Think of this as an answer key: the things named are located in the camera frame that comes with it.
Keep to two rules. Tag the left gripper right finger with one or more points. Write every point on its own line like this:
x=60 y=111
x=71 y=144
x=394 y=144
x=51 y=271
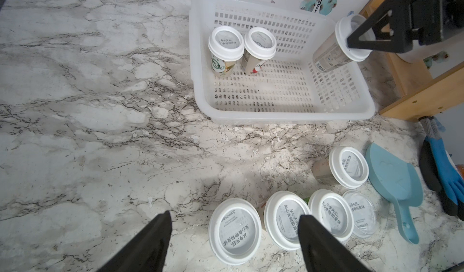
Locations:
x=322 y=252

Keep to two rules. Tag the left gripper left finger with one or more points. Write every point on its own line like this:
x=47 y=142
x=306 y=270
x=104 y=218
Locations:
x=147 y=251

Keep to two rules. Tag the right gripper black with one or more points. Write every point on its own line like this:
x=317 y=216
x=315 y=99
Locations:
x=395 y=24

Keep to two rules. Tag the yogurt cup back row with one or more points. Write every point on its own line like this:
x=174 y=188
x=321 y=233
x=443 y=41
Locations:
x=260 y=47
x=226 y=45
x=334 y=51
x=344 y=166

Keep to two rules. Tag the yogurt cup row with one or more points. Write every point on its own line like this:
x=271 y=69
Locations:
x=260 y=47
x=226 y=45
x=334 y=51
x=280 y=216
x=333 y=212
x=344 y=166
x=235 y=231

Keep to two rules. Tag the yogurt cup clear lid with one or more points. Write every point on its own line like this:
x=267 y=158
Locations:
x=364 y=214

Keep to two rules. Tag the white plastic basket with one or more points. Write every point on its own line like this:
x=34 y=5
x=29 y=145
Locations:
x=289 y=88

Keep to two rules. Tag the potted plant orange flowers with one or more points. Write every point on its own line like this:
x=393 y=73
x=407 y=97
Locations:
x=440 y=55

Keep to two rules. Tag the wooden corner shelf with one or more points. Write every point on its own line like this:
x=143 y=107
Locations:
x=421 y=93

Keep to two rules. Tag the blue grey glove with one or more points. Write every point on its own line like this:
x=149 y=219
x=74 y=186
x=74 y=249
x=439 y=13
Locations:
x=439 y=172

